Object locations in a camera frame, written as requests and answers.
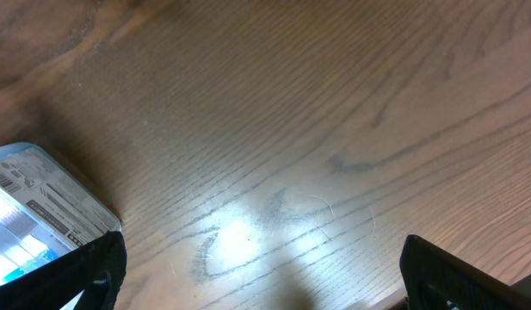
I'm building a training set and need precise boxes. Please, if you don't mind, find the white Panadol box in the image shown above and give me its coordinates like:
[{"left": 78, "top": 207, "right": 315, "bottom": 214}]
[{"left": 0, "top": 190, "right": 72, "bottom": 286}]

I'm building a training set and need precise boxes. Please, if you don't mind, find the blue cooling patch box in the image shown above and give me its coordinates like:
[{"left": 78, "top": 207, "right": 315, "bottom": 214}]
[{"left": 0, "top": 144, "right": 121, "bottom": 250}]

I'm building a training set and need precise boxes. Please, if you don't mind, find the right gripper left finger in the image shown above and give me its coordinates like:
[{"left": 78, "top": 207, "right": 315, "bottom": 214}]
[{"left": 0, "top": 231, "right": 127, "bottom": 310}]

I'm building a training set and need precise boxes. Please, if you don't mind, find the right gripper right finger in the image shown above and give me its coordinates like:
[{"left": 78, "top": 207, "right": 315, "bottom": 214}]
[{"left": 399, "top": 234, "right": 531, "bottom": 310}]

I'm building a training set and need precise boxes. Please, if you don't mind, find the clear plastic container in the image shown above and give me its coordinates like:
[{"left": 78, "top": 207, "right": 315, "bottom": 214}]
[{"left": 0, "top": 142, "right": 121, "bottom": 286}]

